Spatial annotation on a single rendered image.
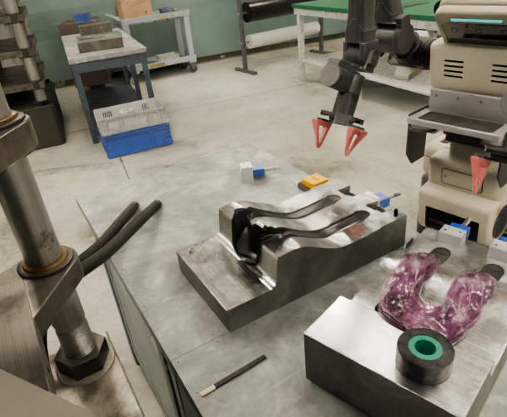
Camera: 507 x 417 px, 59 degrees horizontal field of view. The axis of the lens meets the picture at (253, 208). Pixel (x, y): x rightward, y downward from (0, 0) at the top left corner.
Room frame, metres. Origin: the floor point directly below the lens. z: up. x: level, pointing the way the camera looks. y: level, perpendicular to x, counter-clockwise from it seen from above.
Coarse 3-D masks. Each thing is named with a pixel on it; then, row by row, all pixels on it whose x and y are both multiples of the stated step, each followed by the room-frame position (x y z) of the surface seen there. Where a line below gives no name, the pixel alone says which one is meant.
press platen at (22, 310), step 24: (24, 264) 0.63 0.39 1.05; (72, 264) 0.63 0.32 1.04; (0, 288) 0.58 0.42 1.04; (24, 288) 0.58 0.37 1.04; (48, 288) 0.57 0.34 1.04; (72, 288) 0.61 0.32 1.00; (0, 312) 0.52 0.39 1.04; (24, 312) 0.52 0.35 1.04; (48, 312) 0.54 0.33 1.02; (0, 336) 0.47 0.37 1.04; (24, 336) 0.47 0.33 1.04; (0, 360) 0.43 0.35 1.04; (24, 360) 0.42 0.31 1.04; (48, 384) 0.38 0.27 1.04
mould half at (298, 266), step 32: (320, 192) 1.07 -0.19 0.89; (224, 224) 0.94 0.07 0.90; (288, 224) 0.89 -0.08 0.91; (320, 224) 0.92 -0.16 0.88; (384, 224) 0.88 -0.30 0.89; (192, 256) 0.87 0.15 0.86; (224, 256) 0.86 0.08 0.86; (288, 256) 0.75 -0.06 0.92; (320, 256) 0.79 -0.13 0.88; (352, 256) 0.83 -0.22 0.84; (224, 288) 0.74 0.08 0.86; (256, 288) 0.73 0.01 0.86; (288, 288) 0.74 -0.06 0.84; (224, 320) 0.69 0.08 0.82
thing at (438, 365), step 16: (400, 336) 0.48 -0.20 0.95; (416, 336) 0.48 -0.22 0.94; (432, 336) 0.48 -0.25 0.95; (400, 352) 0.45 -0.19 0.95; (416, 352) 0.45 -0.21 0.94; (432, 352) 0.46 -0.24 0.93; (448, 352) 0.44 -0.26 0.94; (400, 368) 0.45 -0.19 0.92; (416, 368) 0.43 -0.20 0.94; (432, 368) 0.42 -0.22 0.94; (448, 368) 0.42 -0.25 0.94; (432, 384) 0.42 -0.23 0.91
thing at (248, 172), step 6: (246, 162) 1.40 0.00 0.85; (240, 168) 1.40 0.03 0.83; (246, 168) 1.36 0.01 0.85; (252, 168) 1.38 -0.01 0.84; (258, 168) 1.37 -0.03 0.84; (264, 168) 1.39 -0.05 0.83; (270, 168) 1.39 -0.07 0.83; (276, 168) 1.39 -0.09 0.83; (246, 174) 1.36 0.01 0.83; (252, 174) 1.36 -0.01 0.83; (258, 174) 1.37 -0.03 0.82; (264, 174) 1.37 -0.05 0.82; (246, 180) 1.36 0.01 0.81; (252, 180) 1.36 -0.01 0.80
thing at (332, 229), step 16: (240, 208) 0.92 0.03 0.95; (256, 208) 0.94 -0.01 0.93; (304, 208) 1.00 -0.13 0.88; (320, 208) 0.99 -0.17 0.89; (240, 224) 0.91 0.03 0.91; (256, 224) 0.82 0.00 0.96; (336, 224) 0.91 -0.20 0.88; (352, 224) 0.90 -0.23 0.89; (240, 240) 0.89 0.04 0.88; (256, 240) 0.83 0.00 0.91; (272, 240) 0.79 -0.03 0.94; (240, 256) 0.82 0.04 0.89; (256, 256) 0.80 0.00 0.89
